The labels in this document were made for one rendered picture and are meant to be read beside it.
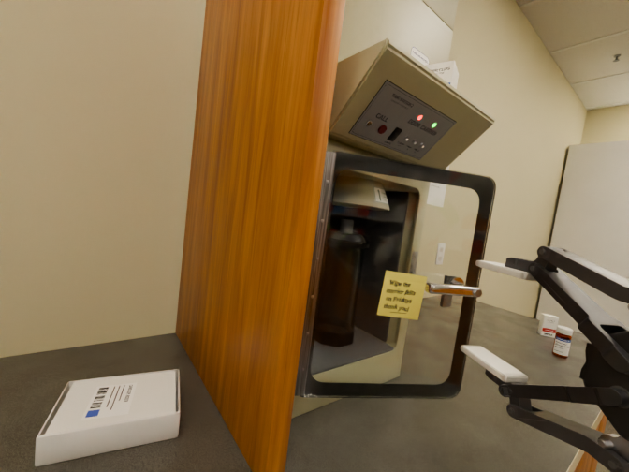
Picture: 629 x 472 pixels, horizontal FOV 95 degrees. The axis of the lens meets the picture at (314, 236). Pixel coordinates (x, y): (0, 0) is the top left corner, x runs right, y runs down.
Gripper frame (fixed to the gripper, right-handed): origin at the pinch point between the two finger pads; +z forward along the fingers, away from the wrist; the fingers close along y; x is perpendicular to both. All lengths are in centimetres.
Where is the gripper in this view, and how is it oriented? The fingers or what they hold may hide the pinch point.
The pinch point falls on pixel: (490, 312)
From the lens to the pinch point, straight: 42.0
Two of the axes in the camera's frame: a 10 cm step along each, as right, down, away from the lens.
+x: -9.7, -1.1, -2.0
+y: 1.3, -9.9, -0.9
